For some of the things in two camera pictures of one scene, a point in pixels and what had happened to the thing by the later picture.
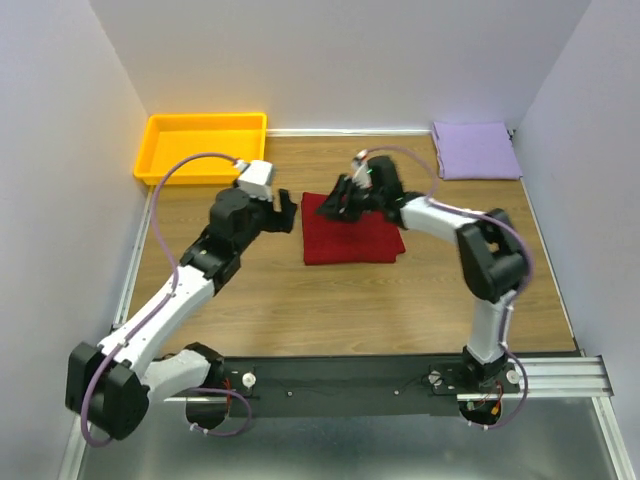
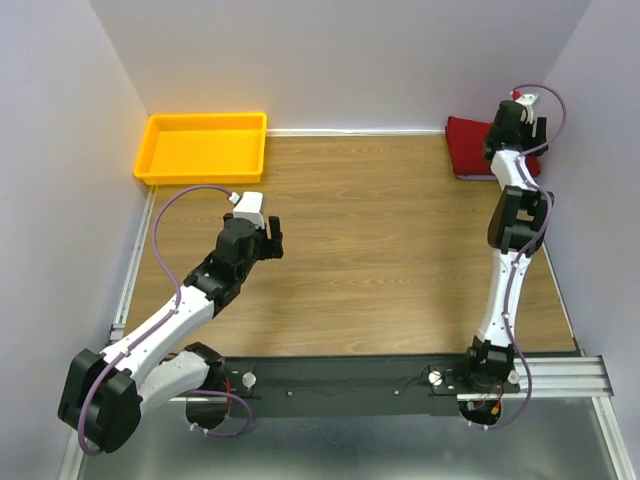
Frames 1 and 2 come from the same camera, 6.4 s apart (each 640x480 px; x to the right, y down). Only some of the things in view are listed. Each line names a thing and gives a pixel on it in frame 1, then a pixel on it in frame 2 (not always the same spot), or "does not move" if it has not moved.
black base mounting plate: [358, 386] does not move
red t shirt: [373, 238] → [466, 139]
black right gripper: [332, 208] → [537, 140]
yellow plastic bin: [169, 137] does not move
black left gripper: [283, 220] → [273, 248]
